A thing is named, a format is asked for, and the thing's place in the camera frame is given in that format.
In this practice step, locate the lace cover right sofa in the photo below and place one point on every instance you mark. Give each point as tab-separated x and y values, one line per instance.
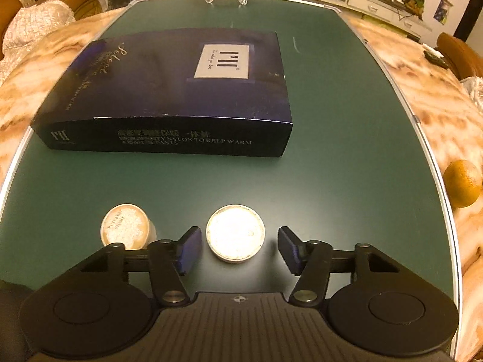
474	87

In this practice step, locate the dark blue cardboard box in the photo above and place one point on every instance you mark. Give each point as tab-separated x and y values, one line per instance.
184	91

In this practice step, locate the round container white lid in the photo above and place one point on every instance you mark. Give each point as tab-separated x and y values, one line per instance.
235	233

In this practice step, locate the brown leather sofa right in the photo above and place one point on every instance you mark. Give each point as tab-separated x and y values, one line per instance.
463	61

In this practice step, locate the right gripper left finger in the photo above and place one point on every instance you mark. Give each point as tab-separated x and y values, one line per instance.
168	261

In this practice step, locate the black remote control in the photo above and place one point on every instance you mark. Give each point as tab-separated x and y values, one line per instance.
434	56

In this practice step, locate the orange fruit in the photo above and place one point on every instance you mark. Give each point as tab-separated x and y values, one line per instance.
463	182

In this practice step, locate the cream round container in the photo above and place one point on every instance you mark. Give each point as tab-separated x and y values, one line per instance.
127	224

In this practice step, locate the white lace sofa cover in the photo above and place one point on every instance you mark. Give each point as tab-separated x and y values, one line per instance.
28	27

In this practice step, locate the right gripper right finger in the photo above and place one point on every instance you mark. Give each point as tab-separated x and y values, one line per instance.
311	262

